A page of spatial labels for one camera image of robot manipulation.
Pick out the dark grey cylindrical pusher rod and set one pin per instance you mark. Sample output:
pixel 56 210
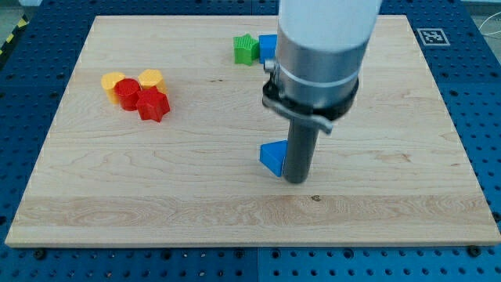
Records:
pixel 301 142

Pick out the blue triangle block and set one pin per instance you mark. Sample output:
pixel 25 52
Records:
pixel 272 156

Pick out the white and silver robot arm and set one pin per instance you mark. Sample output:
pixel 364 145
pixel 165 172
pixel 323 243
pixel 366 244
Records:
pixel 314 74

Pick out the blue cube block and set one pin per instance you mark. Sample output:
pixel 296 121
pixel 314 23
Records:
pixel 267 47

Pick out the light wooden board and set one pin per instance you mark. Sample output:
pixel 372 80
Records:
pixel 392 173

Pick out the green star block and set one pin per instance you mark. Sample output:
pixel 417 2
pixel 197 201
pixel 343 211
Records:
pixel 245 49

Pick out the red star block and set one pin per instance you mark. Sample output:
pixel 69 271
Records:
pixel 152 104

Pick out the black white fiducial marker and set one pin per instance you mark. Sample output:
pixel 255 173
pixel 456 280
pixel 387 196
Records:
pixel 433 37

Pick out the yellow hexagon block right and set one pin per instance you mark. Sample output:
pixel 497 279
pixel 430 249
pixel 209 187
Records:
pixel 153 78

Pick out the red cylinder block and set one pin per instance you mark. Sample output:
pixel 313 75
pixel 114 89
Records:
pixel 127 91

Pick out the yellow block left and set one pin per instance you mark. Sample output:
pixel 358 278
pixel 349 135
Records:
pixel 108 82

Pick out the black yellow hazard tape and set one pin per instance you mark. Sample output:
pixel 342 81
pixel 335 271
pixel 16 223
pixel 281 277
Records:
pixel 14 37

